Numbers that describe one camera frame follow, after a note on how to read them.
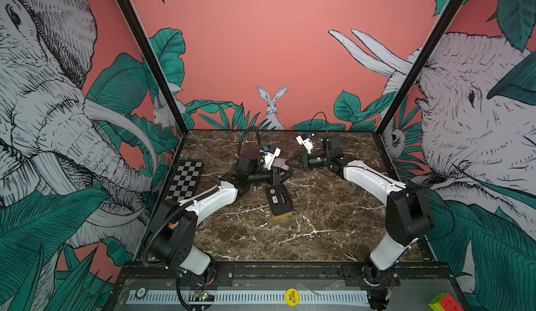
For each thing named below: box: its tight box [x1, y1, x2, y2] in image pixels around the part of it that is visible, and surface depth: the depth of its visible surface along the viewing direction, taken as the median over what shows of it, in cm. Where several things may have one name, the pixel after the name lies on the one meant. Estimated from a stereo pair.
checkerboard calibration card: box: [164, 158, 205, 203], surface depth 100 cm
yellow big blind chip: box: [284, 287, 301, 307], surface depth 71 cm
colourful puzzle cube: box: [428, 292, 465, 311], surface depth 67 cm
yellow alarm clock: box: [265, 184, 294, 220], surface depth 92 cm
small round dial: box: [135, 285, 148, 300], surface depth 71 cm
